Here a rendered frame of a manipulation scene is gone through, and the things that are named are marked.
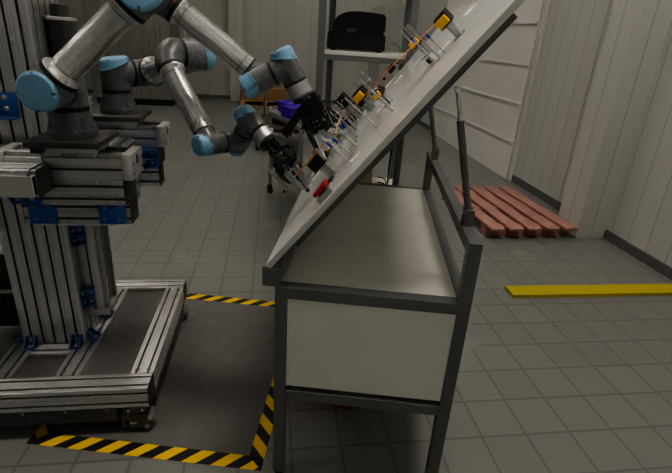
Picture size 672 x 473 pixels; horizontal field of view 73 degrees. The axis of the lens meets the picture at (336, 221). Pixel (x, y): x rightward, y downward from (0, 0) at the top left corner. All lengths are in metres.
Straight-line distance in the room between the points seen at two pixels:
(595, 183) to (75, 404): 3.98
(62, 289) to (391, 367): 1.38
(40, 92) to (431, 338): 1.36
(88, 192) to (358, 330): 1.02
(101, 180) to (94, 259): 0.52
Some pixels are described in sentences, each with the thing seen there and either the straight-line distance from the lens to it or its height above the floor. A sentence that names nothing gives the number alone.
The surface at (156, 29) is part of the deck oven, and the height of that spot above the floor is 1.46.
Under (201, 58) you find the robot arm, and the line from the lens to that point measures 1.87.
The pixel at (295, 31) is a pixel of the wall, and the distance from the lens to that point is 11.54.
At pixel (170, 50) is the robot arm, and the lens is 1.81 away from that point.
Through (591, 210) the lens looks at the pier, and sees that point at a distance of 4.55.
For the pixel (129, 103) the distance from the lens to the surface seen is 2.20.
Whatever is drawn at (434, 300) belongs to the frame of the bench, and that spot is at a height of 0.80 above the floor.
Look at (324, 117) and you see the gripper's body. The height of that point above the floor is 1.29.
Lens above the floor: 1.52
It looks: 22 degrees down
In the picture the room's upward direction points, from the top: 4 degrees clockwise
